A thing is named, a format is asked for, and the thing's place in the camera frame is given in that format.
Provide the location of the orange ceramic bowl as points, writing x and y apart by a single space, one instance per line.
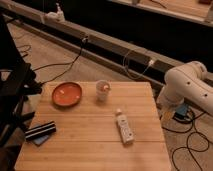
67 94

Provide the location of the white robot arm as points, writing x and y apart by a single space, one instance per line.
186 81

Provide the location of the clear plastic cup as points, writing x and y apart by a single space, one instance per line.
102 90

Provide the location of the white plastic bottle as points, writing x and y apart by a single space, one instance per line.
125 131

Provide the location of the black white striped block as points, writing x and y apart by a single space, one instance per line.
40 130

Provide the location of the black tripod stand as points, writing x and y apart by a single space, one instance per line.
17 80

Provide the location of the long metal rail beam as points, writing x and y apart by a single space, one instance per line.
113 29

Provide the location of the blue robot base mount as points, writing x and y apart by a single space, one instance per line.
181 111

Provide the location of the white object on rail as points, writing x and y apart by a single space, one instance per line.
58 15

